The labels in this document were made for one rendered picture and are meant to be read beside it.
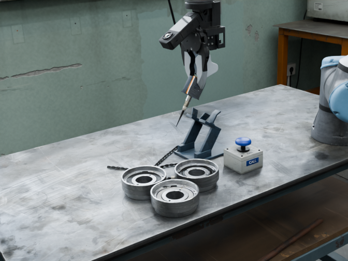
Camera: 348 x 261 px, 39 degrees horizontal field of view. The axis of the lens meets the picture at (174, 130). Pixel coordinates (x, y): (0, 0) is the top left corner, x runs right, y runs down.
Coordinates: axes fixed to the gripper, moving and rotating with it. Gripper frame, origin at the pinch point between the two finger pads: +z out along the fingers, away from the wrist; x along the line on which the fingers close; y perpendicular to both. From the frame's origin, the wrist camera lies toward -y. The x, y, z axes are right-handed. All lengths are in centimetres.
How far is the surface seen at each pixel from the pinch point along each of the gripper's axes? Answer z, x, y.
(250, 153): 15.4, -16.3, 4.1
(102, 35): 14, 145, 50
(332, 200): 45, -12, 44
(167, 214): 19.0, -21.1, -24.8
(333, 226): 45, -22, 32
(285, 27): 23, 122, 169
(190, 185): 16.5, -17.9, -16.0
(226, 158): 17.5, -10.9, 0.9
